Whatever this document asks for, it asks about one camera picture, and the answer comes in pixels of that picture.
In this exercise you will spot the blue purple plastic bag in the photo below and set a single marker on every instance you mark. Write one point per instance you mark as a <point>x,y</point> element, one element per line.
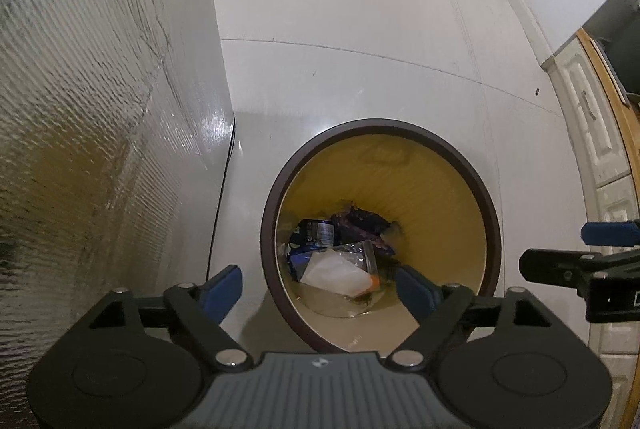
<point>355,225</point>

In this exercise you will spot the brown round trash bin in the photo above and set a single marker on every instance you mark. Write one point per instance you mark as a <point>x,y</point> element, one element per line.
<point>445,226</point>

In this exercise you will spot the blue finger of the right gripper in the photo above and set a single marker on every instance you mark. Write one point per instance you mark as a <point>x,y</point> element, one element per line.
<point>611,233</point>
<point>557,267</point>

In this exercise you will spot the white orange plastic bag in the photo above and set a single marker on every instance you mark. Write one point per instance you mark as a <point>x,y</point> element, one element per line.
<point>350,270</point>

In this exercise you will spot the crushed blue drink can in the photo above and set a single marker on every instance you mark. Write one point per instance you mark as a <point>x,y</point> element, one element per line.
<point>309,236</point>

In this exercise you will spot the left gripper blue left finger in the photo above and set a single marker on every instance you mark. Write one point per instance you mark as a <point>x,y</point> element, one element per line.
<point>219,295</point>

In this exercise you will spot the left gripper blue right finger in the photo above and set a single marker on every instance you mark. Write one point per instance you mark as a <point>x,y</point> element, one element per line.
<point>420,296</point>

